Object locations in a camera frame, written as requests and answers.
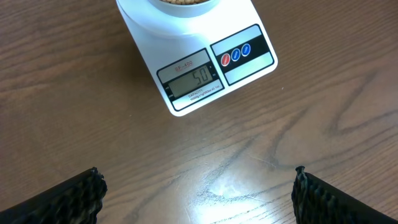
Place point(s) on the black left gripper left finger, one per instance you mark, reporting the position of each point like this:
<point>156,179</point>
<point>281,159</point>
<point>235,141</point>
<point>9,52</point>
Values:
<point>76,200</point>

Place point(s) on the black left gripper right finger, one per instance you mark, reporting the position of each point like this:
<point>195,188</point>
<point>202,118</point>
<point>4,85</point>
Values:
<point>317,202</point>

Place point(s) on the white digital kitchen scale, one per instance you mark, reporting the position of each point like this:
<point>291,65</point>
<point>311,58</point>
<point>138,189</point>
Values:
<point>197,60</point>

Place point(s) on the soybeans in white bowl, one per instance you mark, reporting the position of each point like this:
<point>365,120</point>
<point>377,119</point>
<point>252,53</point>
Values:
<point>184,2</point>

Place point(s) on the white round bowl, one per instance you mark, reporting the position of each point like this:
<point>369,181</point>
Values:
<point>185,11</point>

